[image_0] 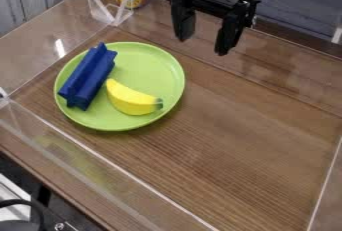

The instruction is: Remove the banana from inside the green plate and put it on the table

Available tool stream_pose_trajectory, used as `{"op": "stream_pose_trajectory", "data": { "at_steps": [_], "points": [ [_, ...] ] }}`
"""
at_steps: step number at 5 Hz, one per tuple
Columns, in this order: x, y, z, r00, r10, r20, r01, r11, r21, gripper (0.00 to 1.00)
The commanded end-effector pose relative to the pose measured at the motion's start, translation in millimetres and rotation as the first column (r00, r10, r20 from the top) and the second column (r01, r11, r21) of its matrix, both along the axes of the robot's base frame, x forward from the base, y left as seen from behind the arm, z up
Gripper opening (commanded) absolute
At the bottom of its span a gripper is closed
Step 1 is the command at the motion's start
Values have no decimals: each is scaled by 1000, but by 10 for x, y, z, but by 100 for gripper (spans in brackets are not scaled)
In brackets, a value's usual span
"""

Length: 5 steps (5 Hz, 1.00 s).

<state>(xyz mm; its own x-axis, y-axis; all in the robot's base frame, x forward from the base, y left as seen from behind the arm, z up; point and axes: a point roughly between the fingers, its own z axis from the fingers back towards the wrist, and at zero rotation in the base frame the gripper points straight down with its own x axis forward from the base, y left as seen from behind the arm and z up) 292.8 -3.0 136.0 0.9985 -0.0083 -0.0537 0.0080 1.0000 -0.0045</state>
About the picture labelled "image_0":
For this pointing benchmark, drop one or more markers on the clear acrylic enclosure wall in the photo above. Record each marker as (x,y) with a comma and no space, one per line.
(244,158)

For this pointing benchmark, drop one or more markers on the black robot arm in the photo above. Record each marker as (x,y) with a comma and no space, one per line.
(238,15)

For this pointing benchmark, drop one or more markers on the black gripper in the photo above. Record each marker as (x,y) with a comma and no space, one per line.
(233,23)

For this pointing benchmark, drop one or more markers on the blue star-shaped block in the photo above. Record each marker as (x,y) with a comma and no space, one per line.
(89,76)

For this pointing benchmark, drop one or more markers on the yellow toy banana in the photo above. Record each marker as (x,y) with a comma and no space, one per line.
(130,101)

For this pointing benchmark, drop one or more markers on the green round plate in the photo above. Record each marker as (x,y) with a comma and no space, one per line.
(129,75)

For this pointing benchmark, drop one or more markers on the black device with knob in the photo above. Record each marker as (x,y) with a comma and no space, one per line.
(49,221)

